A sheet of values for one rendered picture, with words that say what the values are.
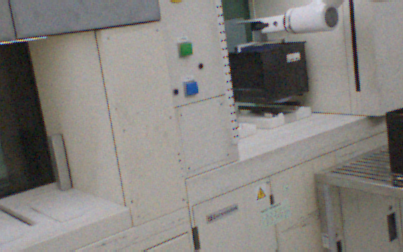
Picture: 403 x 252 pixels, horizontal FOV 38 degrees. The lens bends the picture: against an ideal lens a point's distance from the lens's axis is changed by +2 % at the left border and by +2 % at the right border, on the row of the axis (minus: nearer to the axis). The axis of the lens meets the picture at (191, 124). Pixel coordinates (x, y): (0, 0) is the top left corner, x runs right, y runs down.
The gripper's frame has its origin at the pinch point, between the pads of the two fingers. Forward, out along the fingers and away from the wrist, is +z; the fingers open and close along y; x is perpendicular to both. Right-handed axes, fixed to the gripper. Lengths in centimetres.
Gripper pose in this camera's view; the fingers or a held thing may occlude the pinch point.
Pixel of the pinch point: (259, 25)
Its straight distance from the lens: 204.7
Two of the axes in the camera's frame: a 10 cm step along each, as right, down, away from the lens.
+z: -5.9, -0.7, 8.0
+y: 7.9, -2.2, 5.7
